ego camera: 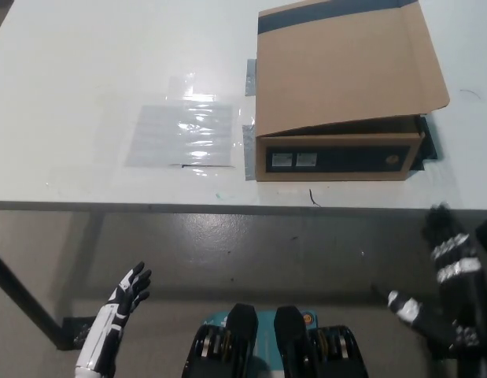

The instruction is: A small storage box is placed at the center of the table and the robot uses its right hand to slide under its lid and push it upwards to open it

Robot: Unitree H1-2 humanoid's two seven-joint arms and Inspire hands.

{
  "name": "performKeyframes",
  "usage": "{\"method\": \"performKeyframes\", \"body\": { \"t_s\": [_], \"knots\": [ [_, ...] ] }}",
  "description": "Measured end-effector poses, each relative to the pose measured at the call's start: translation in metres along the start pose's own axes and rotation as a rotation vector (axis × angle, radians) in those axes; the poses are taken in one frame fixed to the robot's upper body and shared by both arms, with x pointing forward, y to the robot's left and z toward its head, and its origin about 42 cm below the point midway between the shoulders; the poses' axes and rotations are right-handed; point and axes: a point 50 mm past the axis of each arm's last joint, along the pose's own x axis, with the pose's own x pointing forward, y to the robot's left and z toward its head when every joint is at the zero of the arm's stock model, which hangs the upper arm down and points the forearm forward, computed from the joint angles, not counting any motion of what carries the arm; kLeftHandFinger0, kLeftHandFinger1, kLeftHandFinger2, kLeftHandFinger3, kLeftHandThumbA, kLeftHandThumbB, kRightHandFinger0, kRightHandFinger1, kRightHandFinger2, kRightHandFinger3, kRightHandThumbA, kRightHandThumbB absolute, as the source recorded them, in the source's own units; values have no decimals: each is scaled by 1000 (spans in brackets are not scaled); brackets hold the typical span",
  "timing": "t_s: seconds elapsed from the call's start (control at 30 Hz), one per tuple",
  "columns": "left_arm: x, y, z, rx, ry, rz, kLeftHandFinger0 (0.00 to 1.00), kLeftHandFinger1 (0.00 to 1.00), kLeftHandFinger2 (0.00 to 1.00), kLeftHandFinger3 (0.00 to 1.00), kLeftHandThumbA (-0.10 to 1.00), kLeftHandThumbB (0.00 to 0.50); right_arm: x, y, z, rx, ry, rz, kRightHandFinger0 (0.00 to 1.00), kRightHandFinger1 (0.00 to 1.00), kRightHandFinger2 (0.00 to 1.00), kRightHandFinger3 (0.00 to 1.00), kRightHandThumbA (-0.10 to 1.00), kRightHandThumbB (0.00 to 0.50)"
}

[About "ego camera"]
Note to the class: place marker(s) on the left robot hand, white black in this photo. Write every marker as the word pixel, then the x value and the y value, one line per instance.
pixel 109 327

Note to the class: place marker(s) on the right robot hand, black white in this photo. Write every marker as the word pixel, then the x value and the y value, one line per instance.
pixel 455 271

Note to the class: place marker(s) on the brown cardboard box with lid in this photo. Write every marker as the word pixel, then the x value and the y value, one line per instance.
pixel 337 78

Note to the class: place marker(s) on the black floor tape patch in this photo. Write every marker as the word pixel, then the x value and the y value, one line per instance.
pixel 76 327

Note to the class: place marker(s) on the black diagonal table leg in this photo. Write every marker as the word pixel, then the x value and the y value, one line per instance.
pixel 26 299

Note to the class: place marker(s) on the clear plastic sleeve with paper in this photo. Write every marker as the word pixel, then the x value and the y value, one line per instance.
pixel 180 134

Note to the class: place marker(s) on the short grey tape strip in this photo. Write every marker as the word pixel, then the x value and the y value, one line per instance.
pixel 251 76

